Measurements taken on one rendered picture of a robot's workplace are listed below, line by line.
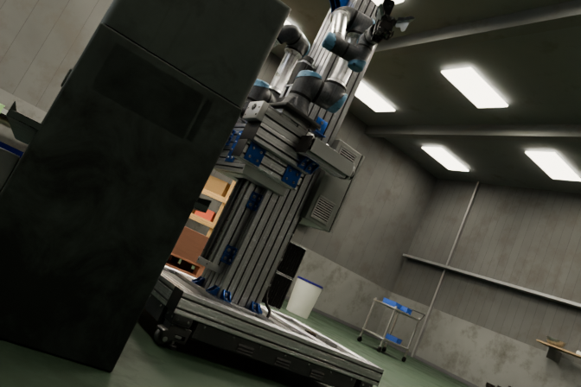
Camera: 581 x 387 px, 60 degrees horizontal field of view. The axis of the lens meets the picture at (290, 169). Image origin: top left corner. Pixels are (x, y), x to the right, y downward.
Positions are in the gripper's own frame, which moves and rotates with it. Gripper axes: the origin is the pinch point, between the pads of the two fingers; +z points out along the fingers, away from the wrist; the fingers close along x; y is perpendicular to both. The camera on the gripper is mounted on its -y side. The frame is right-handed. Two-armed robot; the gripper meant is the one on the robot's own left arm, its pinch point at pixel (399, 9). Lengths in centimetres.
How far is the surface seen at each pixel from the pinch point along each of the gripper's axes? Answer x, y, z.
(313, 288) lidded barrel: -195, 138, -608
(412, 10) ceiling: -186, -301, -489
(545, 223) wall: -747, -141, -805
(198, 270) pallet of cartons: 2, 151, -445
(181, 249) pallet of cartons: 29, 131, -433
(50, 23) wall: 354, -162, -754
